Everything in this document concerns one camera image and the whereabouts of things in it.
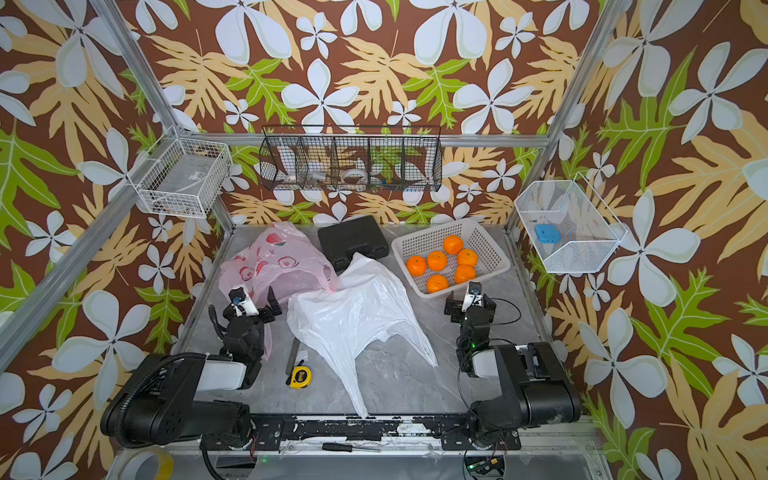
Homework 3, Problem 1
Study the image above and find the orange fruit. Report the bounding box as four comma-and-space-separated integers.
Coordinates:
454, 264, 477, 285
426, 250, 448, 272
426, 274, 450, 294
442, 235, 464, 255
456, 248, 478, 267
406, 255, 428, 277

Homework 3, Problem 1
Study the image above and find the white plastic bag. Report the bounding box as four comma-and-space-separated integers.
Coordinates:
287, 253, 438, 418

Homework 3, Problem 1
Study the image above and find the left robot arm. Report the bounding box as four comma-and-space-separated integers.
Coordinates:
100, 286, 282, 449

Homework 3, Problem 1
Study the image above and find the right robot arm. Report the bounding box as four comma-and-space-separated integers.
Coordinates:
444, 294, 582, 445

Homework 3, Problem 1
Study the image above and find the pink printed plastic bag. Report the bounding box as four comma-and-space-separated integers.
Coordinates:
217, 221, 338, 361

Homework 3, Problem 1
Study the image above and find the large metal hex key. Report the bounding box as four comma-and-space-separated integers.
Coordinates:
285, 338, 301, 376

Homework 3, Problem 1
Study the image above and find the white plastic perforated basket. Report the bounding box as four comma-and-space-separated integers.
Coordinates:
391, 219, 511, 299

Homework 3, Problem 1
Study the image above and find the yellow tape measure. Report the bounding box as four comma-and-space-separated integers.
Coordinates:
286, 364, 312, 389

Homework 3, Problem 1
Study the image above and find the black plastic tool case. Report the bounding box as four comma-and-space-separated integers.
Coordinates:
318, 215, 390, 273

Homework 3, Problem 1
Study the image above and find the blue object in basket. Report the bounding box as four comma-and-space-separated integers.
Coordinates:
534, 224, 561, 244

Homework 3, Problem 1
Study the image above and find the white mesh basket right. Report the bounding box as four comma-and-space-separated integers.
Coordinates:
515, 174, 628, 276

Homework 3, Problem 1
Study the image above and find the black screwdriver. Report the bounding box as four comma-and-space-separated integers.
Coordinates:
321, 442, 379, 453

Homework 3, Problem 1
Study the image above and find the white tape roll in basket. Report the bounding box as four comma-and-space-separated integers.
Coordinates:
341, 168, 368, 184

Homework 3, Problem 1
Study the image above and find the yellow tape roll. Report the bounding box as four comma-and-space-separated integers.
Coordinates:
118, 449, 174, 480

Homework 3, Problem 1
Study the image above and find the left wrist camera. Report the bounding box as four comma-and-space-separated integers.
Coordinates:
229, 286, 258, 316

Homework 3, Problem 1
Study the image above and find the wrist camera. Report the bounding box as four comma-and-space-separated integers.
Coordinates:
461, 281, 485, 312
229, 286, 258, 316

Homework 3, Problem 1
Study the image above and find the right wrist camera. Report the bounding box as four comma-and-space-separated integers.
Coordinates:
461, 281, 485, 312

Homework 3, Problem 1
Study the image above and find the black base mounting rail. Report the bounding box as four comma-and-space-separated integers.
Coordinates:
203, 413, 521, 453

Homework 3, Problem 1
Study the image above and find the white wire basket left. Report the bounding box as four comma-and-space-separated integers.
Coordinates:
129, 127, 232, 219

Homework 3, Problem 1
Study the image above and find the black wire basket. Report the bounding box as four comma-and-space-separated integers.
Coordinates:
256, 125, 444, 192

